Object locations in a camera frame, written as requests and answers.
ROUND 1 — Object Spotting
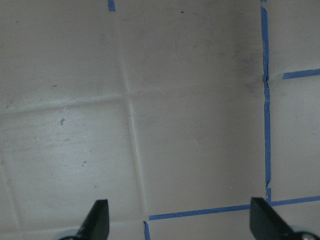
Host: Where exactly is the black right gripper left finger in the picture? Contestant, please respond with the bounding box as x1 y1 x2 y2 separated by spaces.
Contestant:
74 199 109 240

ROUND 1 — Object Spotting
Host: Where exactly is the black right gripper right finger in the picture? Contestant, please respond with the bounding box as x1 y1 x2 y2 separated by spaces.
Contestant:
249 197 313 240

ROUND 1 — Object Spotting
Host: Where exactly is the brown paper table mat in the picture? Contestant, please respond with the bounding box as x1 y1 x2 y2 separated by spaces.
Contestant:
0 0 320 240

